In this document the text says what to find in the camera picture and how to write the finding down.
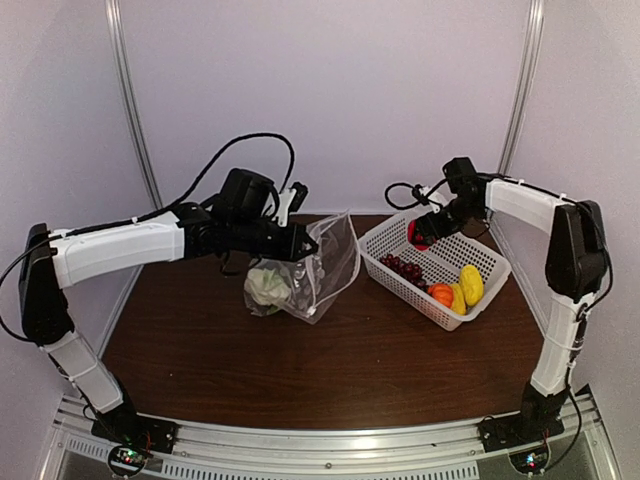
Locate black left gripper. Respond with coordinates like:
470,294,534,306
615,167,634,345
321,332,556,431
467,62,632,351
229,214,318,262

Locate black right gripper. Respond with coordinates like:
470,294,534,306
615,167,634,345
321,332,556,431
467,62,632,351
414,195,484,246

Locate red toy bell pepper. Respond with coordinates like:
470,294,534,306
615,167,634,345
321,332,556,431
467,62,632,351
407,220,430,251

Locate clear zip top bag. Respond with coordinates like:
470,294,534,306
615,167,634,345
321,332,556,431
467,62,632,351
253,212,361,325

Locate white toy cauliflower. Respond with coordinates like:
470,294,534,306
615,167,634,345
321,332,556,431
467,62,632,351
244,268,291,317

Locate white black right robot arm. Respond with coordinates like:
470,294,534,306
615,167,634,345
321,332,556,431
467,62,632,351
411,157,613,442

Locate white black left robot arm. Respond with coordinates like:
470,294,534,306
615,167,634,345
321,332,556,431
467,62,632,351
18,168,318,444

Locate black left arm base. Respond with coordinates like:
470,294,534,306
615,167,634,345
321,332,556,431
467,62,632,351
91,386,178,454

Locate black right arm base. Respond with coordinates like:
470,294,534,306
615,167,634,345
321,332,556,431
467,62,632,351
477,384,569,452

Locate white perforated plastic basket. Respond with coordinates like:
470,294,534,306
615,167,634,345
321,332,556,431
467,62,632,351
358,207,511,331

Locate dark red toy grapes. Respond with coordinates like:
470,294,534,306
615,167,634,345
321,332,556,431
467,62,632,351
379,254,427,292

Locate orange toy pumpkin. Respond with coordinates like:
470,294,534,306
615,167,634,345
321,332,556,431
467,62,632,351
427,283,455,308

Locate yellow toy pepper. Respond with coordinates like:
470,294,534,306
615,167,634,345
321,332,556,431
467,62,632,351
459,264,484,307

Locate yellow toy banana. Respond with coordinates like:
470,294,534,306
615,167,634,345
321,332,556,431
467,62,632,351
449,283,467,316

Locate right round circuit board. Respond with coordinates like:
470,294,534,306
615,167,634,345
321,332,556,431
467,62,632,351
509,445,550,476

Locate round circuit board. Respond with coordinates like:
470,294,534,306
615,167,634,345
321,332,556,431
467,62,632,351
509,445,550,476
107,445,150,478

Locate left round circuit board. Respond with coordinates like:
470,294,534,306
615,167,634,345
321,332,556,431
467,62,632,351
107,445,150,478

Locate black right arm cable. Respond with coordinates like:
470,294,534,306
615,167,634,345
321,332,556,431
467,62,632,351
384,174,614,441

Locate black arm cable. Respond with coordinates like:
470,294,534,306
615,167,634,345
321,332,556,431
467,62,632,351
0,132,296,344
384,174,614,441

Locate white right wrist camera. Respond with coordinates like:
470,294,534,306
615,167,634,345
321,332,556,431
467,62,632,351
411,185,447,208

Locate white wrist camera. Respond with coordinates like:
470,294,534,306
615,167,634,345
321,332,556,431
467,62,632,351
411,185,447,208
274,182,308,227

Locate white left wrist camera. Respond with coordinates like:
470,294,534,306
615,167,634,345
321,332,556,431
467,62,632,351
274,182,308,227

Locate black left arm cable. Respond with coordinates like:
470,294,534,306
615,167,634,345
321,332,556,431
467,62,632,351
0,132,296,344

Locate right aluminium frame post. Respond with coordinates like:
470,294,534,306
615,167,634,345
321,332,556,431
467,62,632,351
498,0,545,175

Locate aluminium frame post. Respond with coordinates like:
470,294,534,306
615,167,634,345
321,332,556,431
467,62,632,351
498,0,545,175
104,0,163,209

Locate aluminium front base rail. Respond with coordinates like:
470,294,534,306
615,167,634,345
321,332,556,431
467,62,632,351
44,394,616,480

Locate left aluminium frame post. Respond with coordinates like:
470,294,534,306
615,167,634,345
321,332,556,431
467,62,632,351
104,0,163,209

